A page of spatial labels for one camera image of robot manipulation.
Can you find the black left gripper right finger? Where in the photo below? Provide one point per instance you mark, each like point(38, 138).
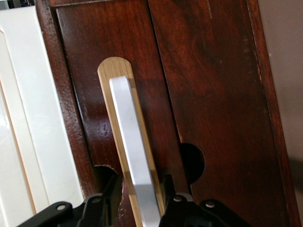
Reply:
point(189, 212)

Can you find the wooden paddle with white strip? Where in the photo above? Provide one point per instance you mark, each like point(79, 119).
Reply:
point(113, 68)

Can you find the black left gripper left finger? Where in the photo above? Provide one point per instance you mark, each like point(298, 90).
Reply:
point(94, 210)

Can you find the dark wood cabinet white top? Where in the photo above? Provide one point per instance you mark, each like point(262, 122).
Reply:
point(23, 94)

